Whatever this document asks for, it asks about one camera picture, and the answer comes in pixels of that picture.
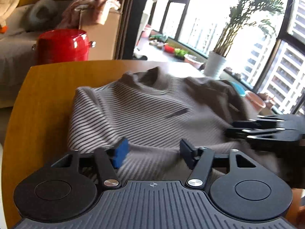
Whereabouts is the pink bucket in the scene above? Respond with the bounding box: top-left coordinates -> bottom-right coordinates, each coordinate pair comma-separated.
142,24 -> 152,38

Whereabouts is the black and white object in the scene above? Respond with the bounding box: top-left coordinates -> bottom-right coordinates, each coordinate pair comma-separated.
133,48 -> 148,61

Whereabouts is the grey sofa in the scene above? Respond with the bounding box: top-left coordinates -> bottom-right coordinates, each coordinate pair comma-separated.
0,0 -> 80,108

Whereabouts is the small green plant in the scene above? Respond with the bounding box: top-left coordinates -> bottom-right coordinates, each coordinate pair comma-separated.
150,35 -> 168,43

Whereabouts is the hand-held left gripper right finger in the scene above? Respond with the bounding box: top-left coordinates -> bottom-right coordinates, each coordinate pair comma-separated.
180,138 -> 258,191

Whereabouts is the blue plastic basin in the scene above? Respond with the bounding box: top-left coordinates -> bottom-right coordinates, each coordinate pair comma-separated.
230,81 -> 246,97

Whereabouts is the red glossy bin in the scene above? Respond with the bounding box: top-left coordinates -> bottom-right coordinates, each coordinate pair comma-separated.
32,29 -> 97,64

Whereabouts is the white stick vacuum cleaner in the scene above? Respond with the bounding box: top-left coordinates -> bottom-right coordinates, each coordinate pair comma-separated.
138,0 -> 161,41

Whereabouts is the pink checked cloth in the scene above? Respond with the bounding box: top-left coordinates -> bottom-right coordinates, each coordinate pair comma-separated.
57,0 -> 121,29

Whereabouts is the grey neck pillow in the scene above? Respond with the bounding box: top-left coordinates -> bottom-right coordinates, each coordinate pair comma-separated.
26,0 -> 58,31

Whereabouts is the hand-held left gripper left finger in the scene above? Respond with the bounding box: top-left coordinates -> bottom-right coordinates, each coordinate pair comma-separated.
51,138 -> 129,189

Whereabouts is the cardboard box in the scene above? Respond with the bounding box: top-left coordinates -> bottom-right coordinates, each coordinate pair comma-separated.
79,8 -> 122,61

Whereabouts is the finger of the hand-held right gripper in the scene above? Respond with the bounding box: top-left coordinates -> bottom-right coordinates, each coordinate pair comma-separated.
225,127 -> 305,146
232,114 -> 301,129

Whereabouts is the green palm plant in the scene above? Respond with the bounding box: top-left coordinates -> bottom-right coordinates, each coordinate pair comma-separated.
213,0 -> 285,58

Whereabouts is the white plant pot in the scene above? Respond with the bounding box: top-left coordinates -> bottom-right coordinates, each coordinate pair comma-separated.
204,51 -> 227,79

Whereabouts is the white plush toy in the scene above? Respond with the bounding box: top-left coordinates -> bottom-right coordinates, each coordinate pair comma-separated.
0,0 -> 23,34

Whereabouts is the pink plant pot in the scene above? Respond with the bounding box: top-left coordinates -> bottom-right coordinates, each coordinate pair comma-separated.
244,91 -> 266,112

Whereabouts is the pink rimmed metal bowl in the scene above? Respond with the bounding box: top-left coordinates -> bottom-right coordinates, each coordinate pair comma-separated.
184,54 -> 203,69

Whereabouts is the tray of green seedlings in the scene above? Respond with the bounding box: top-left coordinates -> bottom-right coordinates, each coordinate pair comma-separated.
174,48 -> 189,59

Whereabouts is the grey striped sweater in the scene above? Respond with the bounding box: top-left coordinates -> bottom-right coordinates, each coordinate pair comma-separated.
67,67 -> 293,189

